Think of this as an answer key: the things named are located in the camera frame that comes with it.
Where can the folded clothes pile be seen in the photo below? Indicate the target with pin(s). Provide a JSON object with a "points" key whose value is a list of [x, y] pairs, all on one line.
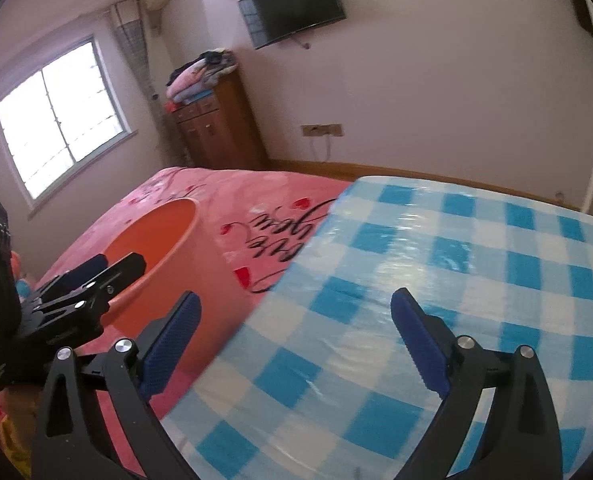
{"points": [[200, 75]]}

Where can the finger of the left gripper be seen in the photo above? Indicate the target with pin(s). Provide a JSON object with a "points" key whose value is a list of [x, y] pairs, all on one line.
{"points": [[66, 282], [83, 308]]}

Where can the window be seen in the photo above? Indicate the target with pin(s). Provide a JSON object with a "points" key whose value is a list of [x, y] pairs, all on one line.
{"points": [[60, 119]]}

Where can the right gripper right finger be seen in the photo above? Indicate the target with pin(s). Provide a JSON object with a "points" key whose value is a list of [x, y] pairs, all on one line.
{"points": [[520, 439]]}

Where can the orange plastic bucket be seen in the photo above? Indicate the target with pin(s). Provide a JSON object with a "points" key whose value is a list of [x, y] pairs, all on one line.
{"points": [[180, 257]]}

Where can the brown wooden cabinet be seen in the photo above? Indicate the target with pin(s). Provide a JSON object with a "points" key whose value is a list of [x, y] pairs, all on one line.
{"points": [[219, 129]]}

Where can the blue checkered plastic mat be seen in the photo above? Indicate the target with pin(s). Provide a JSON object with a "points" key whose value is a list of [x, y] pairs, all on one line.
{"points": [[339, 371]]}

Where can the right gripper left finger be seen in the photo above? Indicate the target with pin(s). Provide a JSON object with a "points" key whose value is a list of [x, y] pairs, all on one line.
{"points": [[72, 440]]}

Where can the pink heart blanket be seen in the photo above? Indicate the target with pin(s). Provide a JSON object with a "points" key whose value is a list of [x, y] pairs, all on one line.
{"points": [[260, 220]]}

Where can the grey curtain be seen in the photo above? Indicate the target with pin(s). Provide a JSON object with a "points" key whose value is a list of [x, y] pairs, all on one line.
{"points": [[128, 28]]}

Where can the black wall television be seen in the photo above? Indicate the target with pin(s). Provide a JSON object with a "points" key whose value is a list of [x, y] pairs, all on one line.
{"points": [[271, 21]]}

